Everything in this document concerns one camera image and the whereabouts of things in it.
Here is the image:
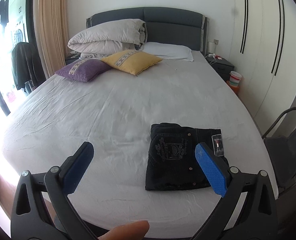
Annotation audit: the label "yellow cushion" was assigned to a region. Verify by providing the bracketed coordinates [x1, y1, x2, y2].
[101, 50, 162, 76]

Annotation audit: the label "white pillow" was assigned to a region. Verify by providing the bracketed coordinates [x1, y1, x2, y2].
[142, 42, 194, 62]

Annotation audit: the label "white wardrobe with black handles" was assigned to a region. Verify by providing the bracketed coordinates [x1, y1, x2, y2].
[230, 0, 296, 133]

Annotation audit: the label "orange bucket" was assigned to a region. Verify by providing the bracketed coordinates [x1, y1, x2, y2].
[226, 81, 240, 95]

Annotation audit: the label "white plastic bucket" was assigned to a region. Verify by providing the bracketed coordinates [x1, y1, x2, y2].
[229, 71, 242, 87]

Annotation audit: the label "folded beige duvet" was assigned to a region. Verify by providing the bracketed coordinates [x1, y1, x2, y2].
[68, 18, 147, 57]

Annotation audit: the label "black denim pants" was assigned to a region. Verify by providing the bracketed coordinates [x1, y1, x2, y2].
[145, 122, 222, 191]

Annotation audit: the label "chair with dark jacket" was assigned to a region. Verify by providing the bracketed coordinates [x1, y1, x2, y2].
[11, 42, 46, 90]

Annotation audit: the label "dark bedside table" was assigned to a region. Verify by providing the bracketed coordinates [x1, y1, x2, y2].
[205, 56, 235, 81]

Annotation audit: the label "dark mesh chair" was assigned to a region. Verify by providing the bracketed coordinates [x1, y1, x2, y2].
[262, 107, 296, 194]

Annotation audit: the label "dark grey upholstered headboard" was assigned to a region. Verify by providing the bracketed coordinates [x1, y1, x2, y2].
[86, 7, 209, 55]

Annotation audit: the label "purple cushion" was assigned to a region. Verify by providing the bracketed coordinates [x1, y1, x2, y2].
[55, 58, 111, 82]

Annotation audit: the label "person left hand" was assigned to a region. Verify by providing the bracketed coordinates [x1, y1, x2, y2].
[99, 220, 149, 240]

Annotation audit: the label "beige curtain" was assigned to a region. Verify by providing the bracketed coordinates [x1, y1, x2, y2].
[33, 0, 68, 78]

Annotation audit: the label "white cup on nightstand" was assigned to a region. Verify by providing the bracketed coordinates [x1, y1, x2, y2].
[207, 42, 216, 54]

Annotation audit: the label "bed with white sheet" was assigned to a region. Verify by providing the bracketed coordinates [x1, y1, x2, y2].
[2, 51, 279, 238]

